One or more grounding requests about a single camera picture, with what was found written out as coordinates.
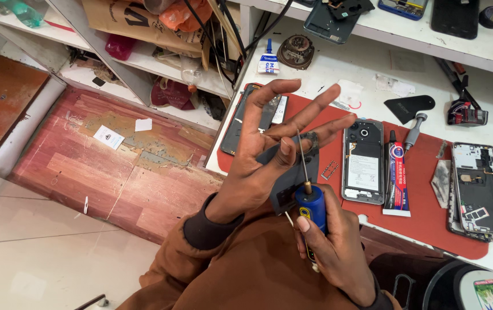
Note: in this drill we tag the black phone display panel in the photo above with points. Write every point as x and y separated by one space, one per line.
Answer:
235 125

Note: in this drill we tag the person's right hand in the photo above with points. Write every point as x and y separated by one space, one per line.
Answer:
343 249

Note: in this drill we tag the black and red tool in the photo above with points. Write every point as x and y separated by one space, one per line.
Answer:
466 114

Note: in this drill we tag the white glue bottle blue cap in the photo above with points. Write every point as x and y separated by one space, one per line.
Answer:
268 60

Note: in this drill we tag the black phone inner plate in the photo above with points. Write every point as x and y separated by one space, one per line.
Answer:
352 8

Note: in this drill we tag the blue electric screwdriver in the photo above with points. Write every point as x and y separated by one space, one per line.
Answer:
312 206

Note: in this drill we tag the round black stool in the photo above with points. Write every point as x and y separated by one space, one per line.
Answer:
448 284

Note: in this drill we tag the dark metal rod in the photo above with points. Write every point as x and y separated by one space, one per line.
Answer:
91 302

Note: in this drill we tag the person's left hand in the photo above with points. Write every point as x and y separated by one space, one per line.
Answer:
250 163

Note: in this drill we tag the white torn paper scrap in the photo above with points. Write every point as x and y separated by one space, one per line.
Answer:
395 85

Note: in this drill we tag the grey precision screwdriver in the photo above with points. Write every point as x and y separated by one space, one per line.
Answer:
413 131

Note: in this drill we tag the dark teal phone housing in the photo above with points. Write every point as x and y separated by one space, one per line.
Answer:
328 28

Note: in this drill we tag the white card with dark logo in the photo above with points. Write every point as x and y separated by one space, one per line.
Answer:
108 137

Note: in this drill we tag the metal sim tray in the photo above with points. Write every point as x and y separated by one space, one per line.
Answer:
329 170

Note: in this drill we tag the black pen with red end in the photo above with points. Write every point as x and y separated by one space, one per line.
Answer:
453 73

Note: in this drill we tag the red and blue glue tube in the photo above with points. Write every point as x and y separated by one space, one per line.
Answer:
396 181

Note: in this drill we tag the round brown speaker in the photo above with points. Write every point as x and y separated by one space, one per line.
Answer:
296 51

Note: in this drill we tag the plain white paper slip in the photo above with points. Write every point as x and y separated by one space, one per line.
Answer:
143 125

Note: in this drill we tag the red work mat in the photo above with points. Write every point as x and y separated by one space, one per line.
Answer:
423 206

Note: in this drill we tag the grey dirty cloth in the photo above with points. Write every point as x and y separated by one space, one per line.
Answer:
441 178

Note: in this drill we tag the dark phone frame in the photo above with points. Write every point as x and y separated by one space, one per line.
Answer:
453 219

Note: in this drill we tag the cluttered white shelf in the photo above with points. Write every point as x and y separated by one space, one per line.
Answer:
143 47

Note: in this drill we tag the black plastic opening pick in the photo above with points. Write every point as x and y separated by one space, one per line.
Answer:
410 106

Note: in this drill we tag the small white stick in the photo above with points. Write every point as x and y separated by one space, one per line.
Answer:
85 205

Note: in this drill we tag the open phone with black board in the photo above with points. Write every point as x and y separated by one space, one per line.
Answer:
479 189

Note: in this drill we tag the dark grey phone back cover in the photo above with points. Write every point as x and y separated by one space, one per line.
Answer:
313 168

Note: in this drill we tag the blue framed phone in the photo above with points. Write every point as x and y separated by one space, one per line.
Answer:
401 8

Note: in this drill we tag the open phone with white battery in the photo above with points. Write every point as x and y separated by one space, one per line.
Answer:
363 172

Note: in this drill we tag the white cotton swab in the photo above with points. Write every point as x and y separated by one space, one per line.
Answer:
289 218

